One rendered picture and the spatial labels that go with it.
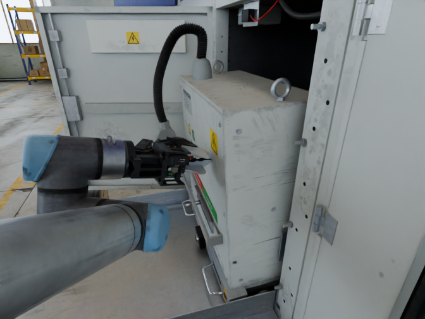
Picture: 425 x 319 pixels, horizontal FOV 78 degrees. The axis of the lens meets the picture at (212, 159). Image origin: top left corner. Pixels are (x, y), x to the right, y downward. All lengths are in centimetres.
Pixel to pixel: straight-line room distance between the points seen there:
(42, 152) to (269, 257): 55
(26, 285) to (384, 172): 36
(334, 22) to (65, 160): 45
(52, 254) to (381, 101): 36
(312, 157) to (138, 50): 79
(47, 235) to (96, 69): 96
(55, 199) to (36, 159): 7
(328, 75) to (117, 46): 82
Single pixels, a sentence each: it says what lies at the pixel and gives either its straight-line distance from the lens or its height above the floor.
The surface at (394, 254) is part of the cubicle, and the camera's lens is 39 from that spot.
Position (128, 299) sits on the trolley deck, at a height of 82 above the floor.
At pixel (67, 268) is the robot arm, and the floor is 131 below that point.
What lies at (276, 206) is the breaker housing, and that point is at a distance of 62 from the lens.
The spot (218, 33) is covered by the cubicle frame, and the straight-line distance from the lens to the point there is 103.
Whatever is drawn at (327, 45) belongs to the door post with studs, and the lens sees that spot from 47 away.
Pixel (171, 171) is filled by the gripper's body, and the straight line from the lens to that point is 53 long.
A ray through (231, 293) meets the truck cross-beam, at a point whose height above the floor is 90.
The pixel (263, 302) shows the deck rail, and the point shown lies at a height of 86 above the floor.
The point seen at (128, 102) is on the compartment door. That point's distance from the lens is 115.
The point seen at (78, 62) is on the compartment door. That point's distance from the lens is 119.
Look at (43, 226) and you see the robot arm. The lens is 26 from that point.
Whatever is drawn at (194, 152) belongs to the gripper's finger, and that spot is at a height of 126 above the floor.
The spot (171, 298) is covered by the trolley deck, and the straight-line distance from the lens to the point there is 83.
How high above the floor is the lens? 148
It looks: 25 degrees down
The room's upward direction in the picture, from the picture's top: straight up
